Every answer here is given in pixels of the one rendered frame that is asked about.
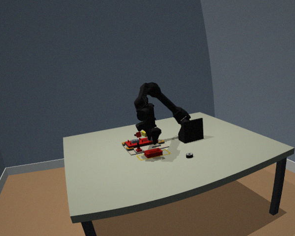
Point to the yellow rectangular block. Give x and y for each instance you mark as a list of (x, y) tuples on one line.
[(143, 133)]

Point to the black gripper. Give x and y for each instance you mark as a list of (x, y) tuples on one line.
[(153, 130)]

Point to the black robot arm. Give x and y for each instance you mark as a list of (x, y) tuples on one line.
[(146, 110)]

